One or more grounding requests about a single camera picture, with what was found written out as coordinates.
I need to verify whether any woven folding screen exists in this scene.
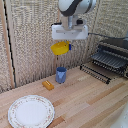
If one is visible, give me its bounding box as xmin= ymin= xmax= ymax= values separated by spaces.
xmin=0 ymin=0 xmax=128 ymax=94

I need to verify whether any white rounded object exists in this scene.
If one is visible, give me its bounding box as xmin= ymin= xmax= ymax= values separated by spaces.
xmin=109 ymin=103 xmax=128 ymax=128

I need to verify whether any black dish rack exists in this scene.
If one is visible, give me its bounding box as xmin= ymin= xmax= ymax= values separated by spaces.
xmin=79 ymin=37 xmax=128 ymax=85

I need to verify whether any yellow bowl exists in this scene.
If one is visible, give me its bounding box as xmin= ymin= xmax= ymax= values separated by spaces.
xmin=50 ymin=40 xmax=71 ymax=56

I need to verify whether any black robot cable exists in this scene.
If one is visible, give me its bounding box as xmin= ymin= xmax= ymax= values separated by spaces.
xmin=88 ymin=32 xmax=128 ymax=40

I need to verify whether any white floral rim plate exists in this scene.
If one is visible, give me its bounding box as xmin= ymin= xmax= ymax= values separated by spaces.
xmin=7 ymin=94 xmax=56 ymax=128

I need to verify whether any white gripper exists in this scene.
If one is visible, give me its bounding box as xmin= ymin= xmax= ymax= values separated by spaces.
xmin=51 ymin=22 xmax=90 ymax=52

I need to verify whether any blue cup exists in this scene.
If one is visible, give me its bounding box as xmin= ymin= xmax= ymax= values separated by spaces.
xmin=55 ymin=66 xmax=68 ymax=84

